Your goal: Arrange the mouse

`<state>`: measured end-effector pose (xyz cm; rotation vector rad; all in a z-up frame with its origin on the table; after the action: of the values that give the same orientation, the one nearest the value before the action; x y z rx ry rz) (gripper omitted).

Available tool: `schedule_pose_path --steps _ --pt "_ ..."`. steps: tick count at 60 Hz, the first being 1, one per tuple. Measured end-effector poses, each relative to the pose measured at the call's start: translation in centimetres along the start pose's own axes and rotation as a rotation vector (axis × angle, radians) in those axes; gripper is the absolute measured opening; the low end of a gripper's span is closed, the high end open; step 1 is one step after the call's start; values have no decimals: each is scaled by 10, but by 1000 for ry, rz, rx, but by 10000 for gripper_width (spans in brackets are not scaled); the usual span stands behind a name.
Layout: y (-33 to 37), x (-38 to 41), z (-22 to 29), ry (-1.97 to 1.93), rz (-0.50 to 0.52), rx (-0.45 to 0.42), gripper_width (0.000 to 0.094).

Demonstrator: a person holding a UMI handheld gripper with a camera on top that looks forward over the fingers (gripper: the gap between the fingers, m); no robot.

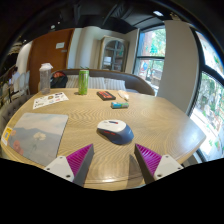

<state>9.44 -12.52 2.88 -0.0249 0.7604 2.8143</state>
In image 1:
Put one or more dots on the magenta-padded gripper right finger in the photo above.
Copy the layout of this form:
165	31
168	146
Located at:
166	165

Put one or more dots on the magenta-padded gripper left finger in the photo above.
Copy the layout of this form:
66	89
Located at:
59	166

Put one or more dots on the white and blue computer mouse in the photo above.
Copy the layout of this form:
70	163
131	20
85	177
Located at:
115	130

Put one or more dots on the yellow code sticker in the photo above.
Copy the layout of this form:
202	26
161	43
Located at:
6	136

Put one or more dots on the white sticker sheet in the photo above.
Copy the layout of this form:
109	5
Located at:
50	100

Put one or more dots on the small teal packet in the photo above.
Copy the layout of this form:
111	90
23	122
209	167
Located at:
119	105

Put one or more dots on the black framed window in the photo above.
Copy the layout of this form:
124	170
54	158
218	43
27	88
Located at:
210	100
150	56

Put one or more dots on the white wrapped packet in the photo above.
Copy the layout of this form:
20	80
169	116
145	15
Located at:
123	95

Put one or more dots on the black and red flat box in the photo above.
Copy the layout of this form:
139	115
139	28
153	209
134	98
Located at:
106	95

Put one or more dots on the striped cushion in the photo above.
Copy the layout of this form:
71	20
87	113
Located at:
72	81
96	83
116	84

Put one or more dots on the green drink can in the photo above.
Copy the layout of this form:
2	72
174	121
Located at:
83	82

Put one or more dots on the clear shaker bottle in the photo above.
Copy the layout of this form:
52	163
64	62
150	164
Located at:
45	80

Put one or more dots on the group of dining chairs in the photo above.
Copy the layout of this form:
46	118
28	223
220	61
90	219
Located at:
18	87

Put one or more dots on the brown curved sofa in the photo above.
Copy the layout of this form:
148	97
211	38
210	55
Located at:
133	81

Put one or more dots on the person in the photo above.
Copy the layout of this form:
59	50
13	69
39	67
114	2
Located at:
15	77

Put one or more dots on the brown wooden door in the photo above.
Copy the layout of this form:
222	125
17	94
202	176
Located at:
46	63

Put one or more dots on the white door sign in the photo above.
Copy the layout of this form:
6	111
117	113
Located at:
60	45

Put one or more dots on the glass door cabinet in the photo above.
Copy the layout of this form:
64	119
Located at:
113	55

